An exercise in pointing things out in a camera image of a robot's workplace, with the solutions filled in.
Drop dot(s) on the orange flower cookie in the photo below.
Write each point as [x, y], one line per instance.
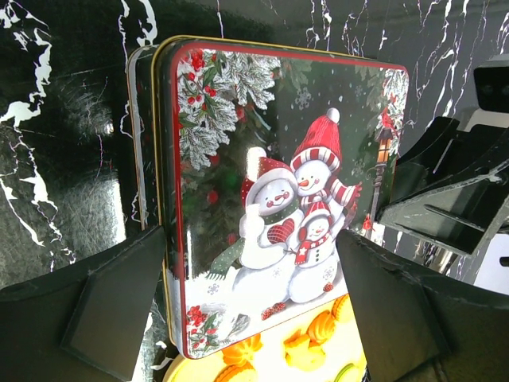
[322, 327]

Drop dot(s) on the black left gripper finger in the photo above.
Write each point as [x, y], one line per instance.
[460, 217]

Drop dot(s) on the orange swirl cookie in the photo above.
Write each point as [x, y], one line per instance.
[243, 351]

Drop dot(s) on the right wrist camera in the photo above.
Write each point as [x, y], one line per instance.
[491, 84]

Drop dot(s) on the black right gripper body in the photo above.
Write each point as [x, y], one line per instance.
[443, 150]

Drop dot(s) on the orange cat cookie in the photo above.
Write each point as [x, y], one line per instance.
[303, 354]

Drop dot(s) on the dark cookie tin box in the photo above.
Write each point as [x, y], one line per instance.
[139, 85]

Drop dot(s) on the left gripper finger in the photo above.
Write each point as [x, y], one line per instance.
[419, 325]
[83, 322]

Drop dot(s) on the orange round waffle cookie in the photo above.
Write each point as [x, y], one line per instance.
[342, 310]

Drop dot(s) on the green sandwich cookie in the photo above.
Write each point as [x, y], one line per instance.
[350, 373]

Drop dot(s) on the gold tin lid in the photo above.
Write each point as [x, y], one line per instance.
[265, 154]

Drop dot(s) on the yellow plastic tray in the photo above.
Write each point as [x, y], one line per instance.
[344, 347]

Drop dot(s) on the metal tongs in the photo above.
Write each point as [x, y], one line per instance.
[436, 258]

